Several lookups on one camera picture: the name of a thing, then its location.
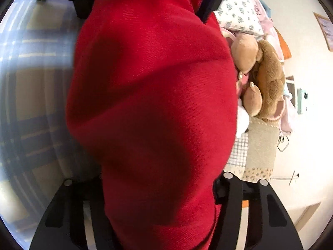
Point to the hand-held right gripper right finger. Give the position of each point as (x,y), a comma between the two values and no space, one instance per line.
(229,200)

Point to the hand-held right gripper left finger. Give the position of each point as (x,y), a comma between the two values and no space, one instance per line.
(96,203)

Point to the red sweater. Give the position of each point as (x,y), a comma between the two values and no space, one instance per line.
(156,96)

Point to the white floral pillow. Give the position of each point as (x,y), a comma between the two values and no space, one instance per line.
(239,13)

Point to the beige patchwork pillow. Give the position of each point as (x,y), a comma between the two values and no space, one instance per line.
(260,145)

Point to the pink cat print pillow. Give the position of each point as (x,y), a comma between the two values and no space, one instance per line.
(268,28)

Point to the small white plush toy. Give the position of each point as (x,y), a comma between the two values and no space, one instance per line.
(242,122)

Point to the brown plush toy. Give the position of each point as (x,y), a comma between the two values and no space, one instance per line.
(268,70)

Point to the blue plaid bed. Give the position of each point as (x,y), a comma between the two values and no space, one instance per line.
(33,83)

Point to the white bedside shelf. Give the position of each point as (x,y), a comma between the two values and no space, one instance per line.
(290,79)

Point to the large wooden framed picture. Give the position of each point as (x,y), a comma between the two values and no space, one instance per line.
(325,28)

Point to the mint green projector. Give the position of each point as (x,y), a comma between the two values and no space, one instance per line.
(301,101)

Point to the white wall socket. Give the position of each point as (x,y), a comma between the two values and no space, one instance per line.
(295,177)

